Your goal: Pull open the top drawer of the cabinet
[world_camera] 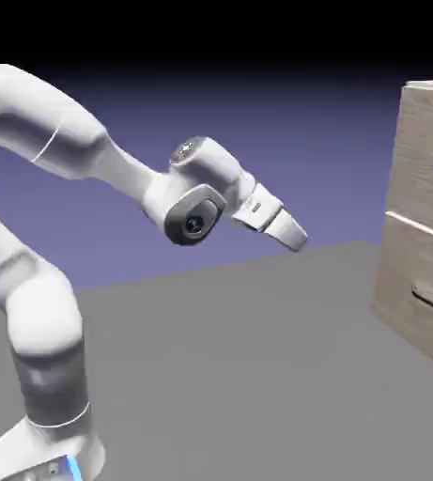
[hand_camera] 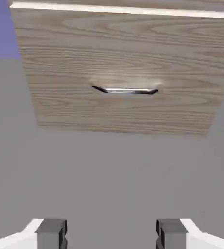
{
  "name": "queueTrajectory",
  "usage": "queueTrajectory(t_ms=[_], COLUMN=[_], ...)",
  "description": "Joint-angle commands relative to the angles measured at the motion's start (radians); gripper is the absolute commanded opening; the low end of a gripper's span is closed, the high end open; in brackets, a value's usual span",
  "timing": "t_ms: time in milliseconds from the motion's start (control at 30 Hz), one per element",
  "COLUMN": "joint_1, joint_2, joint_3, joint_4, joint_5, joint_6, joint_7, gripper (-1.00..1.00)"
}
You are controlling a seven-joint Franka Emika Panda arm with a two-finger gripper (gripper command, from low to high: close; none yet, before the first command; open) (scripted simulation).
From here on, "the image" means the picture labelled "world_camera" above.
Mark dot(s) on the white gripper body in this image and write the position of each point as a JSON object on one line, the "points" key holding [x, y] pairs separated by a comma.
{"points": [[288, 227]]}

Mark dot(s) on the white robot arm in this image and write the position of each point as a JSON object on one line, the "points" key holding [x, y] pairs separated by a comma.
{"points": [[69, 142]]}

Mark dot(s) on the light wood drawer front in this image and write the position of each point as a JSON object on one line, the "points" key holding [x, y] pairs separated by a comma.
{"points": [[400, 270], [415, 158]]}

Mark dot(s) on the light wood cabinet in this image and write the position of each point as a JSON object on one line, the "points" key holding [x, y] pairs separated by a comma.
{"points": [[419, 225]]}

